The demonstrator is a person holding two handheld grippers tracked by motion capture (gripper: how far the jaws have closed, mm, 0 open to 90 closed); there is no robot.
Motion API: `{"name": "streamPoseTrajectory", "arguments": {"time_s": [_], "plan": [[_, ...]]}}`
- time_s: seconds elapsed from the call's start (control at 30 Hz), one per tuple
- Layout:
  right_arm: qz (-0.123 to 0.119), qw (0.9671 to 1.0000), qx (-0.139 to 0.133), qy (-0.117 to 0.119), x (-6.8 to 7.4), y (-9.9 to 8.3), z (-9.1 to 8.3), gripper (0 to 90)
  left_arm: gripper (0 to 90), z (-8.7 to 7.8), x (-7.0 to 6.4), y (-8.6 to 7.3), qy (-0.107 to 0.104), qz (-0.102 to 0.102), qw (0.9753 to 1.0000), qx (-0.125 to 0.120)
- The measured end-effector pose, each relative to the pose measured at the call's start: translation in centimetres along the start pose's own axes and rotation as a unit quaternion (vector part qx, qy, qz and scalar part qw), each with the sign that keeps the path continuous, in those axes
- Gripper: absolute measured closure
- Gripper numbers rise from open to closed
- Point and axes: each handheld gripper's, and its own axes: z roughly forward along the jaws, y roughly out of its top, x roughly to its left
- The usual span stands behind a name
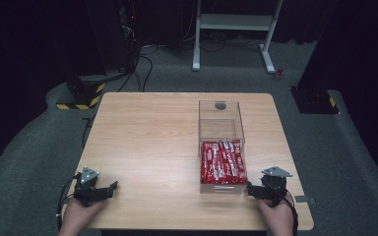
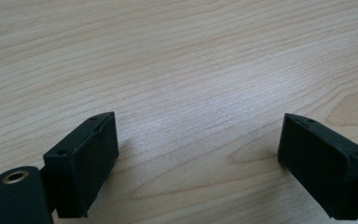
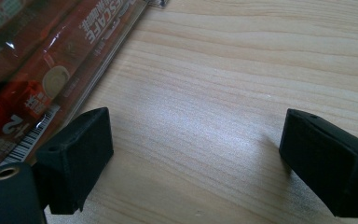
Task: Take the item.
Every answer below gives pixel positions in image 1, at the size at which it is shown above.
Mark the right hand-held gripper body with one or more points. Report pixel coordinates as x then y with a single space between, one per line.
273 187

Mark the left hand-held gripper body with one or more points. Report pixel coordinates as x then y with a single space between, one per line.
87 191

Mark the clear acrylic drawer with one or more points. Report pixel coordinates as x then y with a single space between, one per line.
223 189

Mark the person's left hand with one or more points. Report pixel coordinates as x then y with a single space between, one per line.
78 216

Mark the person's right hand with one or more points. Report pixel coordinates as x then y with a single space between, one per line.
275 218

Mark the grey tape strip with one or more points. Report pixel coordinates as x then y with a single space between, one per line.
305 199

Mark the pile of red stick packets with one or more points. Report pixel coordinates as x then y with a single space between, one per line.
223 162

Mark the clear acrylic drawer case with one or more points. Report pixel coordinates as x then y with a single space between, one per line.
221 121

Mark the black stand base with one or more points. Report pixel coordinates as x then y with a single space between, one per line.
313 100

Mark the black stand with striped base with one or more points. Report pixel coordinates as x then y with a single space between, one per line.
85 90

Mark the small red floor object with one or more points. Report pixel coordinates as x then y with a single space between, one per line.
278 74

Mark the dark equipment rack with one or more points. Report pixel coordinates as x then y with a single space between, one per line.
128 29

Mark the white metal stand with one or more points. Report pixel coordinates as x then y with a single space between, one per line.
234 22

